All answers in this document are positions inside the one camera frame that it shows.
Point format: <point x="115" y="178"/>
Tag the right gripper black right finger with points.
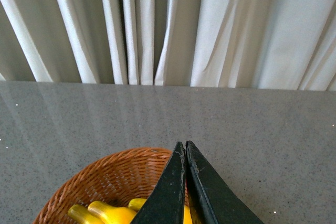
<point x="210" y="198"/>

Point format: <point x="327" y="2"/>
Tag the right brown wicker basket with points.
<point x="114" y="179"/>

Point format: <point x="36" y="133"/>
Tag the white pleated curtain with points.
<point x="263" y="44"/>

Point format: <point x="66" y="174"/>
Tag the yellow banana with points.
<point x="80" y="214"/>
<point x="110" y="214"/>
<point x="187" y="218"/>
<point x="136" y="204"/>

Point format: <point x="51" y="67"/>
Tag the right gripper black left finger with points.
<point x="166" y="202"/>

